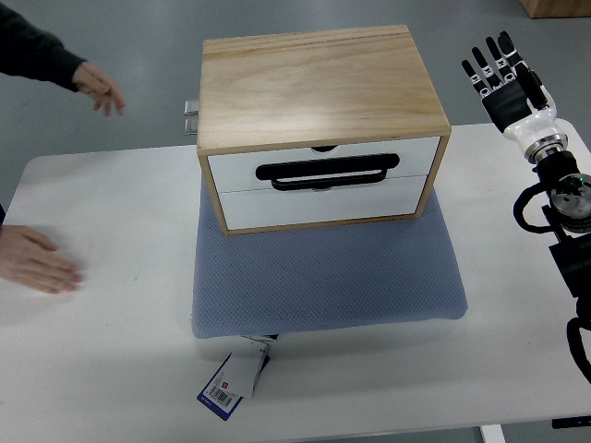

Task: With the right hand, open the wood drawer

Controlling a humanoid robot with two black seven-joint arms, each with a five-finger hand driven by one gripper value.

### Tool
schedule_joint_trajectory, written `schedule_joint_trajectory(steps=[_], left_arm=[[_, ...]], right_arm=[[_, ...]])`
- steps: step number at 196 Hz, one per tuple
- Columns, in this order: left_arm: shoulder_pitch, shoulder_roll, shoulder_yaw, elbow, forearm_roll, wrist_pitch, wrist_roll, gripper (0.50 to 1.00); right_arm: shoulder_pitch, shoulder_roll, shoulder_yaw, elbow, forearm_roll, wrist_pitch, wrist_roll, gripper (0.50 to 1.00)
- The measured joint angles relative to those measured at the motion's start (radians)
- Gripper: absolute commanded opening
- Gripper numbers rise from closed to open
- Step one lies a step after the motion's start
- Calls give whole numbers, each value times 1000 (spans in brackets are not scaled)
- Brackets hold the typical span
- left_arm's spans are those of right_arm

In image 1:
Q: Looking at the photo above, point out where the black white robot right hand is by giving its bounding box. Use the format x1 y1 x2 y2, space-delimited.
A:
462 31 568 164

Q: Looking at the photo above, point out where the person's lower bare hand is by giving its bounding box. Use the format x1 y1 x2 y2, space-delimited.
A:
1 225 81 294

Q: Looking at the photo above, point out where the person's upper bare hand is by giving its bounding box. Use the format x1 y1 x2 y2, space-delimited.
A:
72 61 126 116

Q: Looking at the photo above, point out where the white top drawer black handle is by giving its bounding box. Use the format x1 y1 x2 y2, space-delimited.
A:
209 137 440 193

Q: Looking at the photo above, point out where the dark sleeved person forearm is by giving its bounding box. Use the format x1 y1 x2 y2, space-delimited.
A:
1 5 84 92

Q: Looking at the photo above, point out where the white bottom drawer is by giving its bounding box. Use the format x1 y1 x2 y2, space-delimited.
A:
220 176 426 231

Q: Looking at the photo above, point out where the wooden drawer cabinet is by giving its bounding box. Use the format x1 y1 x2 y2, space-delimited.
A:
197 25 451 234

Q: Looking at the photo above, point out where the cardboard box corner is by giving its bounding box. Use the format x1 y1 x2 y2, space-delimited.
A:
520 0 591 18

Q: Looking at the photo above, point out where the upper grey metal clamp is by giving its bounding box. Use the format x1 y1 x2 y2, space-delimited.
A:
184 99 199 115

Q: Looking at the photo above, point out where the grey metal clamp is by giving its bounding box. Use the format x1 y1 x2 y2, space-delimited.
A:
184 117 199 136
184 99 199 115

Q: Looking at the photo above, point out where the lower grey metal clamp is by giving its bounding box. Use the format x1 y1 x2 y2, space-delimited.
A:
184 117 199 136

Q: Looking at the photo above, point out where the blue mesh cushion mat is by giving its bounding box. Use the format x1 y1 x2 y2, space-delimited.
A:
192 193 468 339

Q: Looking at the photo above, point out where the blue white product tag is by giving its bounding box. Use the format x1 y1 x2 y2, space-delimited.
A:
197 335 278 421

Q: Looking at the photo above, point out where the black table control panel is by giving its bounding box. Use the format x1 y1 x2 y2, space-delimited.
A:
551 415 591 429

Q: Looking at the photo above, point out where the white table leg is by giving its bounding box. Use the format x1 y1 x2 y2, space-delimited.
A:
479 425 506 443

